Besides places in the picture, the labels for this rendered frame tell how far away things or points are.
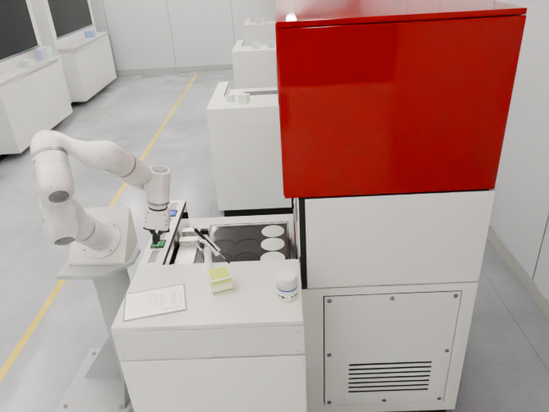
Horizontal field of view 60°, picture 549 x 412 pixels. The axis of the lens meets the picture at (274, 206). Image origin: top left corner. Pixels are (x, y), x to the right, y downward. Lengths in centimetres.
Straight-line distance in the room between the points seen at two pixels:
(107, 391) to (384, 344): 148
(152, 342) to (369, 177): 92
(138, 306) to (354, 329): 89
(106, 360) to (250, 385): 120
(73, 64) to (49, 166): 664
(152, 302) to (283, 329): 46
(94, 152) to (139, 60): 866
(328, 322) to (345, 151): 75
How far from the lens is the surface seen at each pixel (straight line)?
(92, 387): 286
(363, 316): 202
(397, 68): 158
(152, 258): 195
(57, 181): 153
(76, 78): 819
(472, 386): 277
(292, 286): 157
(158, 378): 177
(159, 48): 1001
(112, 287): 232
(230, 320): 157
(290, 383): 175
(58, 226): 185
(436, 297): 203
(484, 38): 164
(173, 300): 169
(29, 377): 310
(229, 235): 213
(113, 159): 156
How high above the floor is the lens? 200
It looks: 28 degrees down
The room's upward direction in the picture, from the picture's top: 3 degrees counter-clockwise
